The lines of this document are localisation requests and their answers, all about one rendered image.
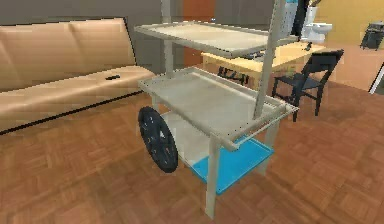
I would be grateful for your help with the grey serving cart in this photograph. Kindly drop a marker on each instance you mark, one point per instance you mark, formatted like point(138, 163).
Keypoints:
point(213, 103)

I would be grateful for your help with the black remote control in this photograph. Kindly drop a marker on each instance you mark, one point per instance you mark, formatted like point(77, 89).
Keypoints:
point(112, 77)

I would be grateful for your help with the orange room door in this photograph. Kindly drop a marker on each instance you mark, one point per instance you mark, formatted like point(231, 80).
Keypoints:
point(196, 20)

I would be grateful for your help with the light wooden table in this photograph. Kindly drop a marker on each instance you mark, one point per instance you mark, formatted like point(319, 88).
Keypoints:
point(286, 56)

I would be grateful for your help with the black wooden chair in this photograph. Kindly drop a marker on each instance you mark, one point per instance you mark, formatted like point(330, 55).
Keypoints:
point(310, 78)

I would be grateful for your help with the small black object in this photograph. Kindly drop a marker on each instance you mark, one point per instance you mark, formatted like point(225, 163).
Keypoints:
point(308, 46)

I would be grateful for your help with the tan leather sofa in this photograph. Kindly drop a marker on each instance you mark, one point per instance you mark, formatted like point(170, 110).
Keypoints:
point(50, 73)

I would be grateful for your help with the black bin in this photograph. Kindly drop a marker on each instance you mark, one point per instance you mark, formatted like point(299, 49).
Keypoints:
point(373, 35)

